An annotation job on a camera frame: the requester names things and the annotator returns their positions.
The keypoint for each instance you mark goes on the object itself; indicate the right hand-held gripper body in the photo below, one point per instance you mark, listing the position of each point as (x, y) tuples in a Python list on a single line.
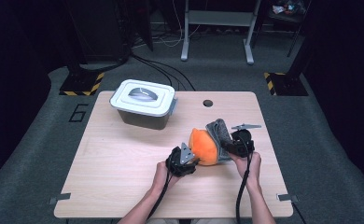
[(244, 144)]

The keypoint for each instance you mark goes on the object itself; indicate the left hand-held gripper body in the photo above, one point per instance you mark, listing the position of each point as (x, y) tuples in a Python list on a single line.
[(177, 165)]

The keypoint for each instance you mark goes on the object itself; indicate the orange plush toy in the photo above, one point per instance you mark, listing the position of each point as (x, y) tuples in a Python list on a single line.
[(203, 149)]

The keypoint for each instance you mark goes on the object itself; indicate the grey fluffy towel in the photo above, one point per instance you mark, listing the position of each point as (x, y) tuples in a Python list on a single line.
[(220, 133)]

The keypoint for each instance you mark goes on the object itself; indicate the grey plastic storage box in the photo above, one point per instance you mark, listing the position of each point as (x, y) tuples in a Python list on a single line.
[(142, 119)]

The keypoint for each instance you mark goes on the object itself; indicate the white lidded plastic bin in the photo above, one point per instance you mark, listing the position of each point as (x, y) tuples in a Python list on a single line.
[(124, 99)]

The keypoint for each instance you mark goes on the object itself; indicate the person's left hand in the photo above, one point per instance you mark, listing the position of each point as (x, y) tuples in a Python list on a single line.
[(162, 179)]

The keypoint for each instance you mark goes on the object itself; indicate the person's right hand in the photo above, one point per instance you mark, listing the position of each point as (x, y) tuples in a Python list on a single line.
[(254, 169)]

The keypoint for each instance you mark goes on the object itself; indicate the grey tape strip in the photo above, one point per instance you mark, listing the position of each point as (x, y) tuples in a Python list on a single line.
[(286, 197), (60, 197)]

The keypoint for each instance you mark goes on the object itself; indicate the black striped stand base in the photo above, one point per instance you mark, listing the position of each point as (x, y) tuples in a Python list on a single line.
[(77, 82), (287, 84)]

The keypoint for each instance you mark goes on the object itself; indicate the black metal rack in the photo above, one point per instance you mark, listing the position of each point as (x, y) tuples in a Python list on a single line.
[(276, 19)]

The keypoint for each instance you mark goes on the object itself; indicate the pile of colourful packets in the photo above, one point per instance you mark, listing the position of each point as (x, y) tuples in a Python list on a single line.
[(284, 7)]

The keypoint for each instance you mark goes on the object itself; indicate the black upright panel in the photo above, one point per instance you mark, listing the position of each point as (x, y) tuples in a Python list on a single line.
[(144, 25)]

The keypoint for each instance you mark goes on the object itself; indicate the black cabinet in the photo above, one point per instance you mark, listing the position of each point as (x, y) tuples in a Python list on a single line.
[(99, 31)]

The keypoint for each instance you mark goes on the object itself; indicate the white metal table frame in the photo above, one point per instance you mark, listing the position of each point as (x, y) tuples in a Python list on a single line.
[(220, 18)]

